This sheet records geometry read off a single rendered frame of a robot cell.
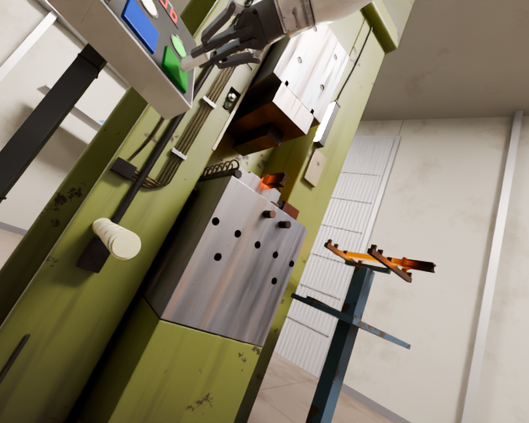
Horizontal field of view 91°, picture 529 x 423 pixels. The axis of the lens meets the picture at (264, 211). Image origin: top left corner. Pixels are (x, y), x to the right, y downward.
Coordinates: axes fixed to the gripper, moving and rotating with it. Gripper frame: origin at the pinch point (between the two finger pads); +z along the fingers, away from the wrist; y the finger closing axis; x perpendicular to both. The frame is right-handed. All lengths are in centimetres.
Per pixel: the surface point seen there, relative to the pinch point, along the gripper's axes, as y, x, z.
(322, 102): 54, 34, -24
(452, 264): 311, 13, -109
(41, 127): -9.6, -16.7, 27.6
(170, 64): -2.1, -1.2, 4.7
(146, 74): -4.4, -5.5, 8.5
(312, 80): 46, 39, -22
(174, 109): 5.1, -5.5, 9.3
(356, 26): 70, 101, -52
